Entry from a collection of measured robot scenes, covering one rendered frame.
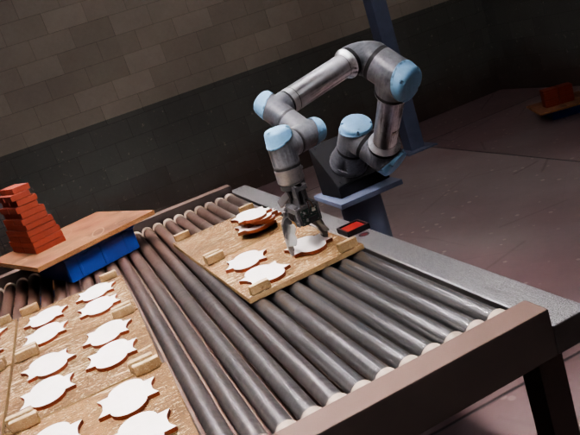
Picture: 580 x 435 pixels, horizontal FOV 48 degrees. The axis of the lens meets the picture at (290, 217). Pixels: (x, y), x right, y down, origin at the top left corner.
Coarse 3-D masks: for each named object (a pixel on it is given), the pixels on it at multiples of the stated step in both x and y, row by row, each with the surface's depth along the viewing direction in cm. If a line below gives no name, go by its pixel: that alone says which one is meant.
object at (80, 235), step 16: (80, 224) 273; (96, 224) 262; (112, 224) 251; (128, 224) 246; (80, 240) 243; (96, 240) 237; (16, 256) 252; (32, 256) 242; (48, 256) 233; (64, 256) 229
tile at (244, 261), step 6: (246, 252) 195; (252, 252) 193; (258, 252) 191; (264, 252) 191; (240, 258) 192; (246, 258) 190; (252, 258) 188; (258, 258) 186; (264, 258) 186; (228, 264) 192; (234, 264) 188; (240, 264) 186; (246, 264) 185; (252, 264) 183; (258, 264) 184; (228, 270) 186; (234, 270) 185; (240, 270) 183; (246, 270) 182
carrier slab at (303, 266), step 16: (272, 240) 202; (336, 240) 183; (272, 256) 187; (288, 256) 183; (304, 256) 179; (320, 256) 175; (336, 256) 171; (208, 272) 197; (224, 272) 188; (288, 272) 171; (304, 272) 168; (240, 288) 171; (272, 288) 165
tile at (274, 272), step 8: (272, 264) 178; (280, 264) 176; (288, 264) 174; (248, 272) 178; (256, 272) 176; (264, 272) 174; (272, 272) 172; (280, 272) 170; (248, 280) 172; (256, 280) 170; (272, 280) 167
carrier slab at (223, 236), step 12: (216, 228) 238; (228, 228) 233; (276, 228) 213; (192, 240) 232; (204, 240) 228; (216, 240) 223; (228, 240) 218; (240, 240) 213; (252, 240) 209; (192, 252) 218; (204, 252) 214; (228, 252) 205; (204, 264) 201
